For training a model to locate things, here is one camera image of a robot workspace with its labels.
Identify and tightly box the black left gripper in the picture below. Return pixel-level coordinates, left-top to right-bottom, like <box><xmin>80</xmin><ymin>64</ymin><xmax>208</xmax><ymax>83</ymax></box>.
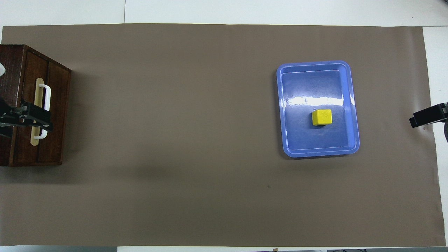
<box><xmin>0</xmin><ymin>98</ymin><xmax>53</xmax><ymax>138</ymax></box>

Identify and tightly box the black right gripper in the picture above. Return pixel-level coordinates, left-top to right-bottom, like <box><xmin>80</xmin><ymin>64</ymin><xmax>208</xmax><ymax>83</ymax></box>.
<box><xmin>409</xmin><ymin>102</ymin><xmax>448</xmax><ymax>128</ymax></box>

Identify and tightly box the white drawer handle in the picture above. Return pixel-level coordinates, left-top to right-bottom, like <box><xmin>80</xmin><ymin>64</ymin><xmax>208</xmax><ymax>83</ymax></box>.
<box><xmin>33</xmin><ymin>84</ymin><xmax>52</xmax><ymax>139</ymax></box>

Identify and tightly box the wooden drawer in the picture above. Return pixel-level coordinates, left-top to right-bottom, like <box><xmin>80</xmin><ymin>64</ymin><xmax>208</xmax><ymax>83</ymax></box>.
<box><xmin>13</xmin><ymin>48</ymin><xmax>49</xmax><ymax>165</ymax></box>

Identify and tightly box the yellow block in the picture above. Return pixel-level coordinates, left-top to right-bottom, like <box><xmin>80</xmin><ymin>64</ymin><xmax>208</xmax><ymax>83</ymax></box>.
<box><xmin>311</xmin><ymin>109</ymin><xmax>333</xmax><ymax>126</ymax></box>

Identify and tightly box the dark wooden cabinet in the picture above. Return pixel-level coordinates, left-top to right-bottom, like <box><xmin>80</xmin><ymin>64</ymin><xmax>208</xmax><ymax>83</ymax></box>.
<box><xmin>0</xmin><ymin>44</ymin><xmax>72</xmax><ymax>167</ymax></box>

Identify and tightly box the blue plastic tray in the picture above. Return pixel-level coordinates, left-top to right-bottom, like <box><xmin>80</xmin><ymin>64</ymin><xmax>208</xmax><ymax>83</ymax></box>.
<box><xmin>276</xmin><ymin>61</ymin><xmax>360</xmax><ymax>158</ymax></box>

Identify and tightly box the brown paper table mat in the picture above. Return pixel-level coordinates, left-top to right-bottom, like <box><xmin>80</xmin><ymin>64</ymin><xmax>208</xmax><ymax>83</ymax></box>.
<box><xmin>0</xmin><ymin>23</ymin><xmax>447</xmax><ymax>247</ymax></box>

